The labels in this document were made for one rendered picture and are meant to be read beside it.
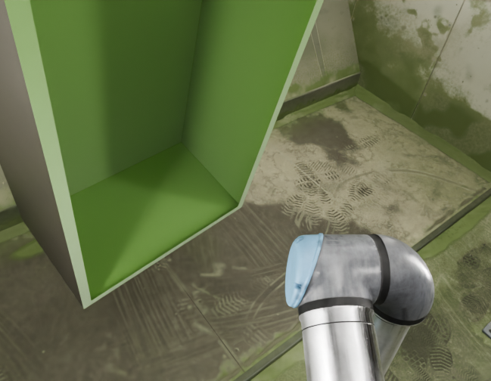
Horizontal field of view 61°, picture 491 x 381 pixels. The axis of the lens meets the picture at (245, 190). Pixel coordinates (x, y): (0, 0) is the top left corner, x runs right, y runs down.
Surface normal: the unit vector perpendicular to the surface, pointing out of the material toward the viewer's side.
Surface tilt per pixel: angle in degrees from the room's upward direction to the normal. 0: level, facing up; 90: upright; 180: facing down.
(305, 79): 57
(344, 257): 10
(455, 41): 90
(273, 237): 0
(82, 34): 102
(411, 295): 71
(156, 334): 0
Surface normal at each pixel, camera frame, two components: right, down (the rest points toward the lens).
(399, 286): 0.18, 0.33
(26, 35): 0.65, 0.69
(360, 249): 0.08, -0.70
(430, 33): -0.79, 0.39
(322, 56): 0.55, 0.13
